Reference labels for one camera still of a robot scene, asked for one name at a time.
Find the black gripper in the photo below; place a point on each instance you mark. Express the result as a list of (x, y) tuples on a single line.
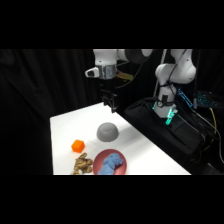
[(109, 85)]

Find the grey upturned bowl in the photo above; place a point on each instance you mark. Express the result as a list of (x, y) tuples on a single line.
[(107, 132)]

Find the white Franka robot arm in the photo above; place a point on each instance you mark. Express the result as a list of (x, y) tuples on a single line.
[(173, 71)]

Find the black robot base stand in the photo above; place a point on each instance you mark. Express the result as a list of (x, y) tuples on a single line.
[(156, 133)]

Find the orange cube block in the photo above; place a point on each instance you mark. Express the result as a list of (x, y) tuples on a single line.
[(78, 146)]

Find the white upright pole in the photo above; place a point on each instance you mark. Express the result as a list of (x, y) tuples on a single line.
[(159, 75)]

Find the small green status light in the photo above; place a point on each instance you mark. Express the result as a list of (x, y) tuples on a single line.
[(170, 115)]

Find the blue crumpled cloth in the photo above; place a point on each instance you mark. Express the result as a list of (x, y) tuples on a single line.
[(110, 165)]

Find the tan brown plush toy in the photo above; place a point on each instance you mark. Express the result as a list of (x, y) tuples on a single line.
[(82, 164)]

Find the black curtain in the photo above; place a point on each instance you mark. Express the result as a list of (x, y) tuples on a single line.
[(40, 100)]

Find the blue lit keyboard device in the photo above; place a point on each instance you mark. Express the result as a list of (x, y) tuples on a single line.
[(206, 99)]

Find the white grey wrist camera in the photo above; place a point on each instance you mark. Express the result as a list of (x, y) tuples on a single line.
[(92, 72)]

